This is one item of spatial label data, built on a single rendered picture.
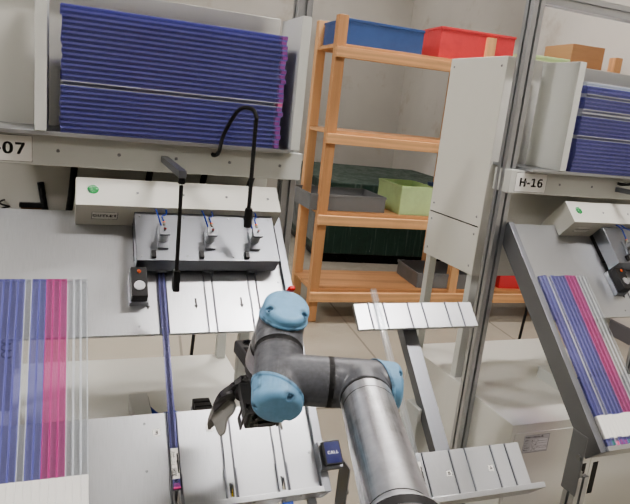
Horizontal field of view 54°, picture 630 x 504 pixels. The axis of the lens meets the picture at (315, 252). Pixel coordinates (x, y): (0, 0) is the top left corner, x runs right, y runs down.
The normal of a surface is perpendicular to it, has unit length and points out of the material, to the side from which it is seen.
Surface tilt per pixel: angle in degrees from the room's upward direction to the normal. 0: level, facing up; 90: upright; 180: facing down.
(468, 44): 90
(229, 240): 44
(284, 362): 27
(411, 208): 90
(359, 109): 90
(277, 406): 117
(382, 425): 5
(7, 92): 90
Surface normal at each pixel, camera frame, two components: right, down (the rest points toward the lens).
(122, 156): 0.36, 0.25
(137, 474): 0.32, -0.53
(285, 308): 0.26, -0.73
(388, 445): -0.01, -0.96
